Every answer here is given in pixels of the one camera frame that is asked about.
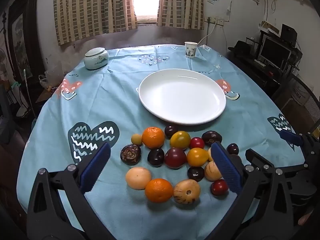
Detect light blue printed tablecloth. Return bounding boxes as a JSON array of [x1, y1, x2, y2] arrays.
[[16, 44, 307, 240]]

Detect white plate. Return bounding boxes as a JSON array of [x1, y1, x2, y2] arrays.
[[139, 68, 227, 126]]

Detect person's right hand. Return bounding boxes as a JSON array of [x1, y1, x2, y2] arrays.
[[298, 213, 311, 227]]

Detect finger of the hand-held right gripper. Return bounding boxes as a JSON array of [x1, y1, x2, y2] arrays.
[[246, 148, 307, 175], [279, 129, 320, 166]]

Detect smooth dark passion fruit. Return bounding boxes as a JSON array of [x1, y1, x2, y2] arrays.
[[201, 130, 223, 146]]

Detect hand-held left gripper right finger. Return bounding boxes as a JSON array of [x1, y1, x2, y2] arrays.
[[211, 141, 298, 240]]

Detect pale green lidded ceramic jar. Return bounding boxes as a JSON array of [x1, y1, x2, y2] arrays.
[[84, 47, 109, 70]]

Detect red tomato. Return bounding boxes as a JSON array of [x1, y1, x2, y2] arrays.
[[189, 137, 205, 149]]

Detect white mop stick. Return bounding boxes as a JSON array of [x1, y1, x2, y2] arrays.
[[23, 69, 37, 119]]

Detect orange mandarin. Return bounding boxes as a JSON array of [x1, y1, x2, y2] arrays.
[[142, 127, 165, 149], [145, 178, 174, 203]]

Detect striped tan pepino melon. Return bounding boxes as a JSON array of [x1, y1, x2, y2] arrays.
[[204, 161, 223, 181], [173, 179, 201, 204]]

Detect black hat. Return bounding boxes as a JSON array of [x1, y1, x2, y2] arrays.
[[227, 41, 253, 53]]

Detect yellow orange tomato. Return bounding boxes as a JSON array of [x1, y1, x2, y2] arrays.
[[187, 148, 209, 167]]

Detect tan cardboard piece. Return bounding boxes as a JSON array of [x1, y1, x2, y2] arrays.
[[259, 21, 280, 34]]

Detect printed paper cup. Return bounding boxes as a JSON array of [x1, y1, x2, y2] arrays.
[[184, 41, 197, 58]]

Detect computer monitor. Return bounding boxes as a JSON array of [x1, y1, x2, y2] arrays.
[[259, 36, 292, 68]]

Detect black mesh chair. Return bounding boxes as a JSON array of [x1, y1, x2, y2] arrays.
[[271, 75, 320, 135]]

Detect white wall socket strip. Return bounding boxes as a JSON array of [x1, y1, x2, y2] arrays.
[[205, 16, 225, 26]]

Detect dark red plum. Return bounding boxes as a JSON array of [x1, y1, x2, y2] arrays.
[[164, 147, 187, 168]]

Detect pale tan pepino melon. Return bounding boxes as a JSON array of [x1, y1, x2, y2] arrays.
[[125, 167, 152, 190]]

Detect black speaker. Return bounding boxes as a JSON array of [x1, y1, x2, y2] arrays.
[[280, 24, 298, 47]]

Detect dark computer desk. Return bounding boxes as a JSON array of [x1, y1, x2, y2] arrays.
[[229, 30, 300, 98]]

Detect clear plastic bag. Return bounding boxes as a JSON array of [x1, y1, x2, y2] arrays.
[[39, 74, 54, 90]]

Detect checked beige curtain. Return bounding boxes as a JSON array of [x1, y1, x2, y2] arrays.
[[53, 0, 138, 46], [157, 0, 205, 30]]

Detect bright window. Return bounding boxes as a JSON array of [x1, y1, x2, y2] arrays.
[[129, 0, 162, 23]]

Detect dark purple plum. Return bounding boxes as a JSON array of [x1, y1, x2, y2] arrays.
[[164, 125, 179, 138], [187, 166, 205, 182], [226, 143, 239, 155], [147, 148, 165, 167]]

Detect white cable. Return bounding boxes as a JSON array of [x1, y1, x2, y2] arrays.
[[197, 21, 217, 46]]

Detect dark framed picture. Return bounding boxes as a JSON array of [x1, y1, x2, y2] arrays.
[[6, 0, 39, 80]]

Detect yellow green tomato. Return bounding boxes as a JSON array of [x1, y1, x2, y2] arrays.
[[170, 131, 191, 150]]

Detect wrinkled dark passion fruit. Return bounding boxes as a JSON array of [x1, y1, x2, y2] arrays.
[[120, 144, 142, 166]]

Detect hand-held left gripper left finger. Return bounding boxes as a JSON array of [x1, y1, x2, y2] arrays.
[[26, 142, 113, 240]]

